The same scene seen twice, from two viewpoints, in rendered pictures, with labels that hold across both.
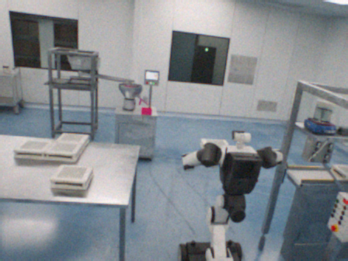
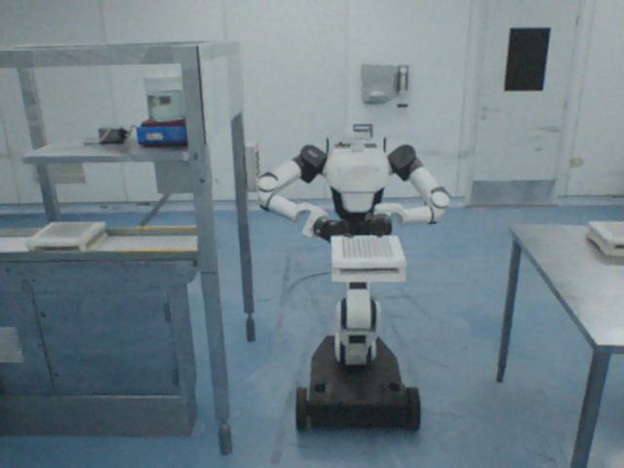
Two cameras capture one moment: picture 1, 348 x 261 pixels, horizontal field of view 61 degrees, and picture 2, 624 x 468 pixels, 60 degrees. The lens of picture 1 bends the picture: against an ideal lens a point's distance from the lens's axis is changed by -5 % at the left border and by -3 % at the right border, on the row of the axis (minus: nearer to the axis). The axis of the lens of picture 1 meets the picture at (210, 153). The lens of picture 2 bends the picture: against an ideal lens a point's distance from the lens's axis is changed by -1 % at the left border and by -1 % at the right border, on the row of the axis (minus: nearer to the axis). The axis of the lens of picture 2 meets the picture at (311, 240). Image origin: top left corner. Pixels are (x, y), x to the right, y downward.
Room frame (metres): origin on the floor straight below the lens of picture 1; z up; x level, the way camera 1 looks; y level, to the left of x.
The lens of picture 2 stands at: (4.40, 0.28, 1.79)
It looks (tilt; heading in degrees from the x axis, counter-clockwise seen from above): 21 degrees down; 197
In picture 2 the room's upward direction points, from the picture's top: 1 degrees counter-clockwise
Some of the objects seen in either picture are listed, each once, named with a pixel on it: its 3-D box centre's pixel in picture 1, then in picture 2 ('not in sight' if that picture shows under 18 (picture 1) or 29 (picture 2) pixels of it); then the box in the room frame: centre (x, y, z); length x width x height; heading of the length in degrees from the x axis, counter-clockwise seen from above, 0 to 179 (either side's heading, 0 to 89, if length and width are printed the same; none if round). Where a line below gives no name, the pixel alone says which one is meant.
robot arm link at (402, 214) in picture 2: not in sight; (390, 215); (2.27, -0.01, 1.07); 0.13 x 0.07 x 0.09; 122
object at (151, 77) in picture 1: (151, 89); not in sight; (4.76, 1.08, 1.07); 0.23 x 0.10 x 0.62; 106
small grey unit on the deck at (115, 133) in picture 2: not in sight; (114, 134); (2.51, -1.11, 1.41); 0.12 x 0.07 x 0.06; 105
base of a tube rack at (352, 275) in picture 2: not in sight; (366, 263); (2.65, -0.04, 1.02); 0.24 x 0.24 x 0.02; 15
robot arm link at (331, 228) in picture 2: not in sight; (333, 232); (2.49, -0.20, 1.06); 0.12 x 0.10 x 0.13; 47
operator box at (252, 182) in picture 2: (343, 217); (252, 166); (1.62, -0.88, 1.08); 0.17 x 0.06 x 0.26; 15
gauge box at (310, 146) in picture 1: (318, 149); (183, 167); (2.37, -0.89, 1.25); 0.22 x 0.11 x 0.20; 105
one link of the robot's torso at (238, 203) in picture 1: (234, 203); (355, 229); (1.96, -0.22, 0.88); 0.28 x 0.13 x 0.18; 15
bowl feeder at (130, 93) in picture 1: (133, 97); not in sight; (4.61, 1.30, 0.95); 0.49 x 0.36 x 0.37; 106
